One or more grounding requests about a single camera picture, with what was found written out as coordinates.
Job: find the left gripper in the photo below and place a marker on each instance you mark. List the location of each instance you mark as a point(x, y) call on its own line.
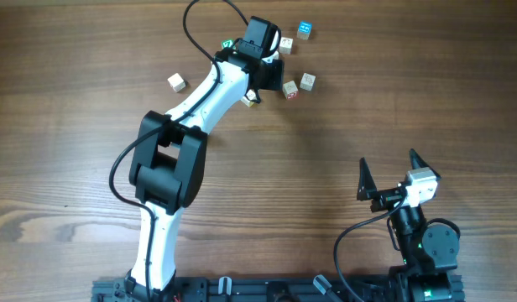
point(279, 78)

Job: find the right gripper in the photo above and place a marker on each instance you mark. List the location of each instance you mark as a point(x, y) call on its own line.
point(385, 200)

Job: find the plain white block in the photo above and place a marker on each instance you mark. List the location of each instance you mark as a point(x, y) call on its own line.
point(176, 82)

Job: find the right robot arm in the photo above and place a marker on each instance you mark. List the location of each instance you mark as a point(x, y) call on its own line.
point(429, 248)

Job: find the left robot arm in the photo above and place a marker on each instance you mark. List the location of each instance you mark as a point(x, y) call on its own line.
point(169, 155)

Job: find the white block red side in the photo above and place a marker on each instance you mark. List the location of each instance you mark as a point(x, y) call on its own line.
point(285, 45)

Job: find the green Z block left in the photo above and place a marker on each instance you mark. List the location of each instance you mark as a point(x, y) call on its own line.
point(227, 43)

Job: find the blue block far right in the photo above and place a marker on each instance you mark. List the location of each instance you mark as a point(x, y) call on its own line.
point(304, 30)

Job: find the white block red Q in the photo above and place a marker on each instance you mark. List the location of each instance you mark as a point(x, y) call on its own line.
point(290, 90)

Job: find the white block yellow side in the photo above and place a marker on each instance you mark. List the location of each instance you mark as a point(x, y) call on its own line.
point(249, 99)

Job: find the white block blue side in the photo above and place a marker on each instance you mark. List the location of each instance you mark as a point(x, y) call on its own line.
point(307, 82)

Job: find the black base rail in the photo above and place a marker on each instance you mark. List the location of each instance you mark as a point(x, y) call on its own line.
point(279, 289)

